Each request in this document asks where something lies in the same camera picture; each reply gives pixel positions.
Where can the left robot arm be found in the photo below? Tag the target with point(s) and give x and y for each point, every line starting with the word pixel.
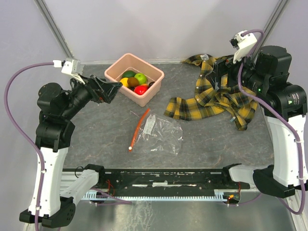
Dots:
pixel 50 206

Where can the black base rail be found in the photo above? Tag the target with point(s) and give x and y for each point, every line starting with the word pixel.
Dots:
pixel 168 182

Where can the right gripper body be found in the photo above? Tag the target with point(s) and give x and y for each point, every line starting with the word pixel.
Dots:
pixel 226 66

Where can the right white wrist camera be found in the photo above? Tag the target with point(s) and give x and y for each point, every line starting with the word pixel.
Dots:
pixel 243 43

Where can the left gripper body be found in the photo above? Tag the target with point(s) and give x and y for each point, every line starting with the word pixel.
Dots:
pixel 97 95

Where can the red fake tomato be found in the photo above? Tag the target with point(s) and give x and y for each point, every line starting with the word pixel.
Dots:
pixel 141 89

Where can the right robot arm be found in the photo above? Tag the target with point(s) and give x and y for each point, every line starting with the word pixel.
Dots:
pixel 285 108

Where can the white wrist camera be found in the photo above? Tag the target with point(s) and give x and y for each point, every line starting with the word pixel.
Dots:
pixel 243 43
pixel 71 67

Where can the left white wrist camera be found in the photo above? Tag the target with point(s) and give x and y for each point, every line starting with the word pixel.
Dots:
pixel 71 67

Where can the clear zip top bag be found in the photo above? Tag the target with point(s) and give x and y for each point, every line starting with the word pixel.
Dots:
pixel 156 134

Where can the yellow plaid shirt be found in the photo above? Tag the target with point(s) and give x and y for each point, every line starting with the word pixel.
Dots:
pixel 209 101

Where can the green fake apple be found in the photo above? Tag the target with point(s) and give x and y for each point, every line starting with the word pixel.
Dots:
pixel 141 78

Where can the dark green fake avocado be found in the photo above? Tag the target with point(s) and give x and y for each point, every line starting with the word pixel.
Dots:
pixel 128 74

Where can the brown fake kiwi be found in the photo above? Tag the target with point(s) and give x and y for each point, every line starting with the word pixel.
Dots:
pixel 132 82

